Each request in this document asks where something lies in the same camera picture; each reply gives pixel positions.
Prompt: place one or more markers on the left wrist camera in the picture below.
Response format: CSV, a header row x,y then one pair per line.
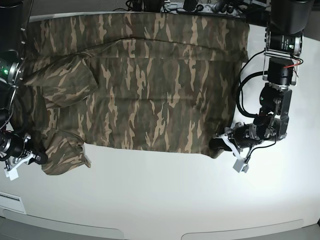
x,y
241,165

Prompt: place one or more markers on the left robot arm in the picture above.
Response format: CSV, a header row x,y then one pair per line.
x,y
284,36

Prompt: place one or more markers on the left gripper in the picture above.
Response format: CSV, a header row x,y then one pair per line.
x,y
241,136

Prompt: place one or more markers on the camouflage T-shirt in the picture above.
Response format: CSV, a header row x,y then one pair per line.
x,y
136,81

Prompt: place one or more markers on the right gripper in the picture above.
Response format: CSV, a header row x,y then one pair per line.
x,y
15,148

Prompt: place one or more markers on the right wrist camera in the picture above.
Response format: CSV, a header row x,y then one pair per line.
x,y
11,173

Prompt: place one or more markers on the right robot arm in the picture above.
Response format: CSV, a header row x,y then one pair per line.
x,y
14,19

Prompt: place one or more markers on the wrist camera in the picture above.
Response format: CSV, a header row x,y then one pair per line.
x,y
241,165
11,173

